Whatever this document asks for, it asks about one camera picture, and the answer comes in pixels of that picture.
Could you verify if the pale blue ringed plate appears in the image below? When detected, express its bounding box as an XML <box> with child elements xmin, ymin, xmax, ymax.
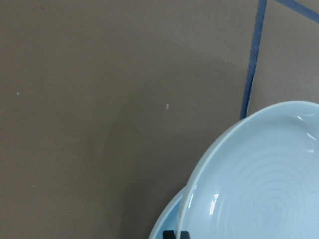
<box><xmin>178</xmin><ymin>100</ymin><xmax>319</xmax><ymax>239</ymax></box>

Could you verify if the smooth blue plate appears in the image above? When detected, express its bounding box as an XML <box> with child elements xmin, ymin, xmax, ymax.
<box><xmin>148</xmin><ymin>190</ymin><xmax>191</xmax><ymax>239</ymax></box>

